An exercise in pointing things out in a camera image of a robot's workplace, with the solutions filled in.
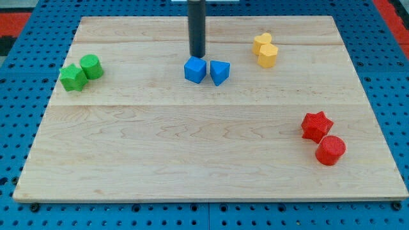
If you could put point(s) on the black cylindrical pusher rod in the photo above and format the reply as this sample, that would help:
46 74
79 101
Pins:
196 13

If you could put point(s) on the blue triangular prism block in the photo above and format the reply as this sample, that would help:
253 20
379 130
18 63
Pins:
219 71

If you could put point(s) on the yellow heart block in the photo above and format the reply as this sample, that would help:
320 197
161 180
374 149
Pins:
260 40

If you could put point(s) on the red star block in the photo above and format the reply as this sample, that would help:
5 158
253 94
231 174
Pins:
315 126

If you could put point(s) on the red cylinder block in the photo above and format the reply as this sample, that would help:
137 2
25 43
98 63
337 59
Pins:
330 150

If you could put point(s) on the green cylinder block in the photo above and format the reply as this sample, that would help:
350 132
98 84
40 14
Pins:
91 66

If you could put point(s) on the light wooden board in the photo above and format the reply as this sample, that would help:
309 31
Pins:
142 133

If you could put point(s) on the blue cube block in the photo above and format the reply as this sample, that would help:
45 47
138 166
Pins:
195 69

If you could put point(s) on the yellow hexagon block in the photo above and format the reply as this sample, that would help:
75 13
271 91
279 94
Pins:
267 55

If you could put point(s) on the green star block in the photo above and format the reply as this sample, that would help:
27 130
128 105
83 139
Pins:
73 78

